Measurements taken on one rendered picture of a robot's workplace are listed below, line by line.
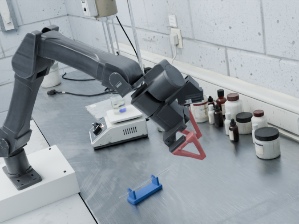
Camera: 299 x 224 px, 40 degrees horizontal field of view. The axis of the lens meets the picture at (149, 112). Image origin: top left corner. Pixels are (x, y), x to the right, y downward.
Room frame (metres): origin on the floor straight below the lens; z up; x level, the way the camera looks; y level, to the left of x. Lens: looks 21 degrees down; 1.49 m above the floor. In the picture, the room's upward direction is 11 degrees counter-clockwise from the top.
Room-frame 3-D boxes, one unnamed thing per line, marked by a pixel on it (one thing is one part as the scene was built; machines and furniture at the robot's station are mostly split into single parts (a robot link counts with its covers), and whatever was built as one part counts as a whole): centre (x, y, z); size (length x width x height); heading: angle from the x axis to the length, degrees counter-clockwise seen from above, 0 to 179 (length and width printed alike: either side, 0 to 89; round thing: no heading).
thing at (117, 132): (1.37, 0.11, 0.94); 0.22 x 0.13 x 0.08; 98
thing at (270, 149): (1.04, -0.31, 0.94); 0.07 x 0.07 x 0.07
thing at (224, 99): (1.38, -0.26, 0.95); 0.04 x 0.04 x 0.10
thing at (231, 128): (1.17, -0.25, 0.94); 0.03 x 0.03 x 0.07
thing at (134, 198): (0.95, 0.05, 0.92); 0.10 x 0.03 x 0.04; 125
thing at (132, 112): (1.37, 0.09, 0.98); 0.12 x 0.12 x 0.01; 8
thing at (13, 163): (1.09, 0.41, 1.00); 0.20 x 0.07 x 0.08; 29
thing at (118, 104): (1.38, 0.10, 1.02); 0.06 x 0.05 x 0.08; 111
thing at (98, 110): (1.72, 0.11, 0.91); 0.30 x 0.20 x 0.01; 111
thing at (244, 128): (1.21, -0.30, 0.93); 0.05 x 0.05 x 0.06
